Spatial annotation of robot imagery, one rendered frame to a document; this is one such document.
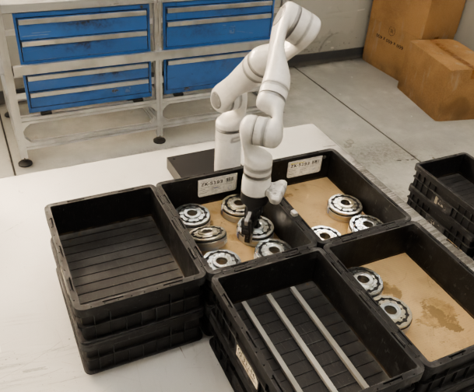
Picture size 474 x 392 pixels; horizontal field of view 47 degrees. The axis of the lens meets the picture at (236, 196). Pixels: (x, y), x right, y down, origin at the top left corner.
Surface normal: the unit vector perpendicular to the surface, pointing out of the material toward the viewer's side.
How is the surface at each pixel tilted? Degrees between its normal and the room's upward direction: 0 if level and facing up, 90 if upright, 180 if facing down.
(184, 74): 90
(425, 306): 0
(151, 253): 0
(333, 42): 90
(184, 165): 2
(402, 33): 88
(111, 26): 90
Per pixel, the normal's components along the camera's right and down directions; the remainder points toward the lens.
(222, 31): 0.43, 0.55
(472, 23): -0.90, 0.20
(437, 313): 0.06, -0.81
